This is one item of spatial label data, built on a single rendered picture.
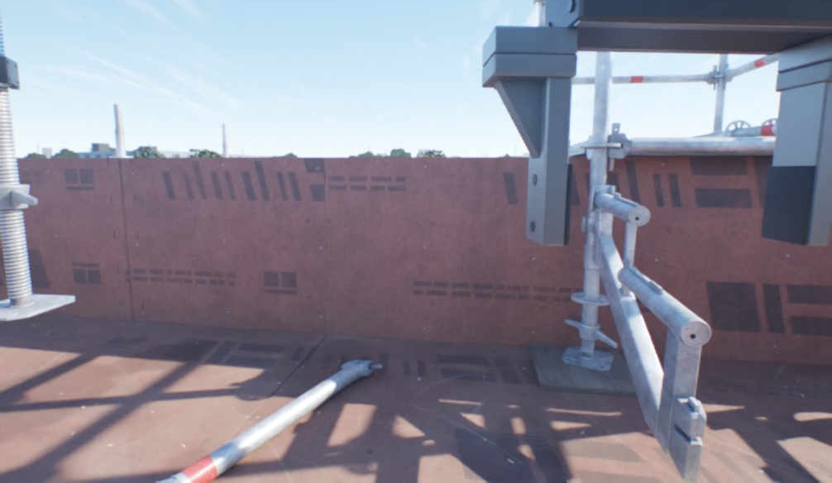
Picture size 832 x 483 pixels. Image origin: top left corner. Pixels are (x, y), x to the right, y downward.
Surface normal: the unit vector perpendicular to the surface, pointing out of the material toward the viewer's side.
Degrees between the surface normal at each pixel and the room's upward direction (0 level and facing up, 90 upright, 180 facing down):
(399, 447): 0
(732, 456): 0
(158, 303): 90
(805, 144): 90
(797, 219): 90
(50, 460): 0
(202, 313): 90
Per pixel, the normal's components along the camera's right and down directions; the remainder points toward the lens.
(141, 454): 0.00, -0.99
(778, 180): -1.00, 0.00
